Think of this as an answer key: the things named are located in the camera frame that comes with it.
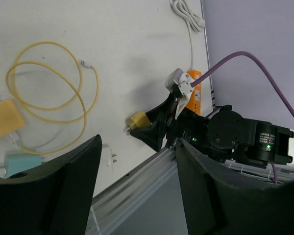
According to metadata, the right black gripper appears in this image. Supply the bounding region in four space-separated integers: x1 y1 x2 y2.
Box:
129 96 209 152

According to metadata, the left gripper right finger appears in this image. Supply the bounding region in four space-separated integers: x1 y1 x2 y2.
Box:
176 140 294 235

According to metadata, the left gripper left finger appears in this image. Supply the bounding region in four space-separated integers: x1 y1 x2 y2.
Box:
0 135 102 235

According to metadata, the yellow two-tone charger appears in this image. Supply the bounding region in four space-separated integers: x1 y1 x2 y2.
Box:
123 111 151 134

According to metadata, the light teal charger with cable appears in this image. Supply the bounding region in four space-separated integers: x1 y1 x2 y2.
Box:
0 153 45 179

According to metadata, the orange-yellow charger with cable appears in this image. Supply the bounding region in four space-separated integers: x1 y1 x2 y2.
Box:
0 98 26 145

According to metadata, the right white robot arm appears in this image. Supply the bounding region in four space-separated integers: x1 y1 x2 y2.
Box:
129 95 294 168

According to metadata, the orange power strip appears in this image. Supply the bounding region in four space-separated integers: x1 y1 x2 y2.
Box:
186 70 201 116

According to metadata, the white flat charger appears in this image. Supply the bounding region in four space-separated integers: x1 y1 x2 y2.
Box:
101 143 117 166

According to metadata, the aluminium front rail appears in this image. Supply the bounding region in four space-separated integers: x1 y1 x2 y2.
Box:
89 148 294 235

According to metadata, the aluminium rail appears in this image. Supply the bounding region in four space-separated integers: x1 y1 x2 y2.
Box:
89 148 294 235
200 0 216 111

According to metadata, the aluminium right side rail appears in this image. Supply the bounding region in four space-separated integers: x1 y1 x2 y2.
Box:
200 0 216 111

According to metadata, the white power cord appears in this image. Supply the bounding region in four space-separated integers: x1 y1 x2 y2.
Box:
169 0 206 71

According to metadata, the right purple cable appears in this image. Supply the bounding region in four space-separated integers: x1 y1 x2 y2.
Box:
190 50 294 184

